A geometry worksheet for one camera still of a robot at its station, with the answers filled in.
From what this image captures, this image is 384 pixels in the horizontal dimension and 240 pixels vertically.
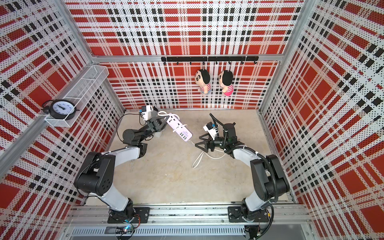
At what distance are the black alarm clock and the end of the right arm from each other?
0.60 m

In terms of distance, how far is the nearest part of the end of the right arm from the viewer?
2.35 ft

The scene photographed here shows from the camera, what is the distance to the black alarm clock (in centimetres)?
63
